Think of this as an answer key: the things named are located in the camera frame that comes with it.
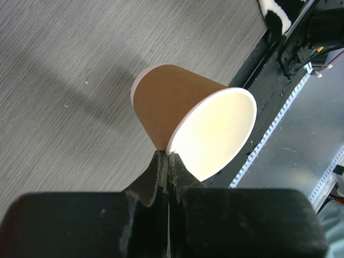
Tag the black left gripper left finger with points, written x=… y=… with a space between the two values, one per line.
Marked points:
x=145 y=235

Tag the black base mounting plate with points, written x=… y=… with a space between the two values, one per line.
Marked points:
x=271 y=74

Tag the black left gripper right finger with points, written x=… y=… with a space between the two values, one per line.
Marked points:
x=179 y=179

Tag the aluminium front rail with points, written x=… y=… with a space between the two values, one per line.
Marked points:
x=307 y=142

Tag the brown paper cup innermost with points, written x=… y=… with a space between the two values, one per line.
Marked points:
x=204 y=122

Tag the zebra print blanket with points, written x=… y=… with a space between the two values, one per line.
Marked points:
x=279 y=15

